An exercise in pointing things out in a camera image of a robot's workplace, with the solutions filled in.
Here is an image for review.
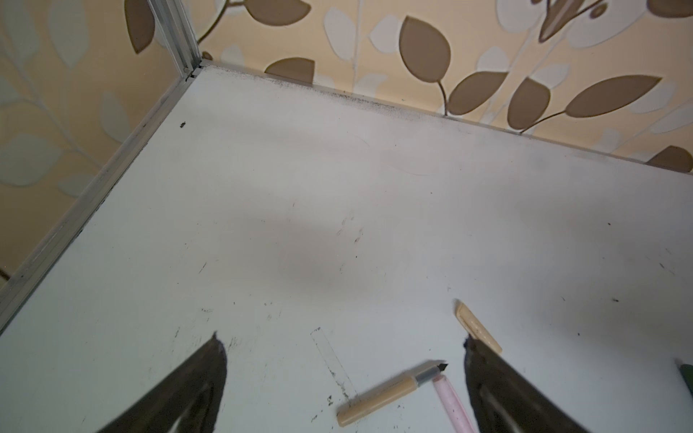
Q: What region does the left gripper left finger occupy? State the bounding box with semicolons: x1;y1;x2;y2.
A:
101;335;227;432

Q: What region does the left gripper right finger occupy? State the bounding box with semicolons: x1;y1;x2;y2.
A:
465;337;588;433

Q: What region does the pink pen cap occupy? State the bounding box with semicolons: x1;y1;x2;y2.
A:
433;375;476;433

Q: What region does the green pen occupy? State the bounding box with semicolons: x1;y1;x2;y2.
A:
676;360;693;396

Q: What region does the tan pen cap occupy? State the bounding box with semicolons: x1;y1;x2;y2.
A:
455;301;503;355

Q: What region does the tan pen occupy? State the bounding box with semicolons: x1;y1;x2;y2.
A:
337;361;449;427

